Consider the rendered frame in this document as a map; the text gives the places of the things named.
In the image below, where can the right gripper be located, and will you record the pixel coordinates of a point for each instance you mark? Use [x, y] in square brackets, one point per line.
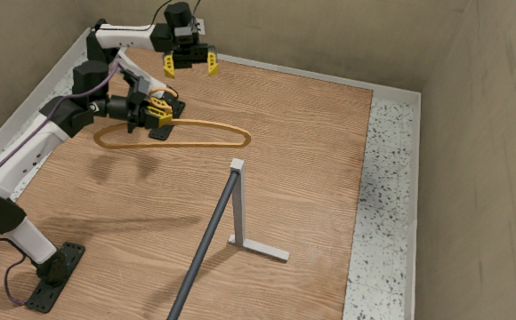
[149, 116]

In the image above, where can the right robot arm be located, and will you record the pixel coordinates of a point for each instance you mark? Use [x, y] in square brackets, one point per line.
[54, 266]

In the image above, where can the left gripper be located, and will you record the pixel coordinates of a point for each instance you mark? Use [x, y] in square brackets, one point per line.
[183, 57]

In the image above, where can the grey metal hanger rack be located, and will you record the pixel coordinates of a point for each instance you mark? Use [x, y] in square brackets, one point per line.
[235, 186]

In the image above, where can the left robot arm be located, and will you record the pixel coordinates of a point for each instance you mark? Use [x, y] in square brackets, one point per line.
[159, 38]

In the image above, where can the orange wire hanger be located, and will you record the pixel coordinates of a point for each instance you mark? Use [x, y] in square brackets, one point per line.
[115, 127]

